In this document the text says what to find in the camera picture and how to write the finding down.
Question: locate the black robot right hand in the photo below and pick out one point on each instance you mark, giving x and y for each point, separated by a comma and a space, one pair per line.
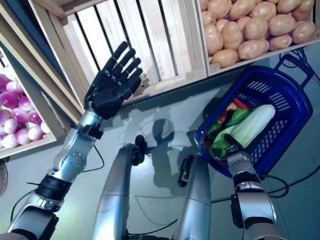
231, 147

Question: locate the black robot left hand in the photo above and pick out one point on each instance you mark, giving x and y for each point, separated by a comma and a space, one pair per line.
110, 92

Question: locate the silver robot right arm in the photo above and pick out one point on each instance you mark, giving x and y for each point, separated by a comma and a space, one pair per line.
255, 210

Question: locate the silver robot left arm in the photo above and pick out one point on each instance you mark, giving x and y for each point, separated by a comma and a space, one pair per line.
72, 160

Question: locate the blue plastic shopping basket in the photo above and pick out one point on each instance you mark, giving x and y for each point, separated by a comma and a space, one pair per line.
287, 117

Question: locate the dark green leafy vegetable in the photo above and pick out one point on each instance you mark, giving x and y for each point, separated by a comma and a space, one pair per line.
240, 113

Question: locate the red chili pepper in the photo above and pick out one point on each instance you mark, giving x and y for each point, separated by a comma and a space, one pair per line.
241, 103

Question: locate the silver robot right leg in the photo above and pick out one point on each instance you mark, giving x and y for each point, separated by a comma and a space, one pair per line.
197, 212

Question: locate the silver robot leg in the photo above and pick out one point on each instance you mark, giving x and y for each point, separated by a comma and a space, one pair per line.
115, 205
197, 212

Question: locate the purple white turnip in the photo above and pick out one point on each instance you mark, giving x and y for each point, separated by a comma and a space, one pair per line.
20, 115
10, 141
15, 87
8, 100
35, 132
35, 117
23, 136
11, 125
25, 103

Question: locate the brown potato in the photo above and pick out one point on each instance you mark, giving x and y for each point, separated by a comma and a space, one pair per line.
253, 49
225, 58
255, 28
303, 32
280, 42
231, 35
281, 25
213, 38

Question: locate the silver robot left leg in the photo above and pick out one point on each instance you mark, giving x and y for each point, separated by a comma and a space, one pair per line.
115, 205

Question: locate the wooden display shelf dark frame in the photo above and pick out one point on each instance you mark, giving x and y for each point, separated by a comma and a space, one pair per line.
62, 92

